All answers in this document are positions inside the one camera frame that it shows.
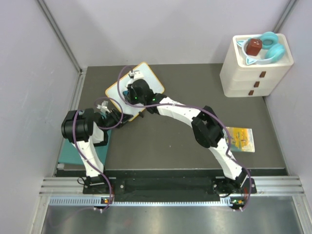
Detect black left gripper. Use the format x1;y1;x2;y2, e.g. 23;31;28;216
102;108;133;132

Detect yellow framed whiteboard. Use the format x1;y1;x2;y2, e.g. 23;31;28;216
105;62;165;121

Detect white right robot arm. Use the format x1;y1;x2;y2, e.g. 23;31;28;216
122;79;248;193

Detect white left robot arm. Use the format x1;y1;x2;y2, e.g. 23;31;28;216
61;108;133;194

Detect teal cloth mat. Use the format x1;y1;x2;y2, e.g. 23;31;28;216
58;130;111;166

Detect white three drawer cabinet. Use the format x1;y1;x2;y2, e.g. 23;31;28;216
220;33;294;98

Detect colourful picture book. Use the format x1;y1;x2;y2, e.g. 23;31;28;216
227;127;255;153

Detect brown cube toy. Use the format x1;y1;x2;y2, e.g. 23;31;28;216
246;38;262;56

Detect teal cat ear headphones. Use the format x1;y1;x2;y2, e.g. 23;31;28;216
236;32;286;65

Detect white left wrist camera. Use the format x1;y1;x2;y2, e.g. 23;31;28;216
97;101;111;114

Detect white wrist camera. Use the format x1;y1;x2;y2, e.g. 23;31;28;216
128;70;144;82
97;101;111;114

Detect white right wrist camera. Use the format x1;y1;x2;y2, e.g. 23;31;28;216
128;70;144;82

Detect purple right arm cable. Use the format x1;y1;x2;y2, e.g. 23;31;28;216
117;65;253;213

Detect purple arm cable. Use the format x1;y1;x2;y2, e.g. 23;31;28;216
117;65;253;213
47;97;124;227

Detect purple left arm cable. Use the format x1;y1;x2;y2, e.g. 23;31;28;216
47;97;124;227

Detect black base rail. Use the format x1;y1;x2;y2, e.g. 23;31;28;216
82;176;258;195

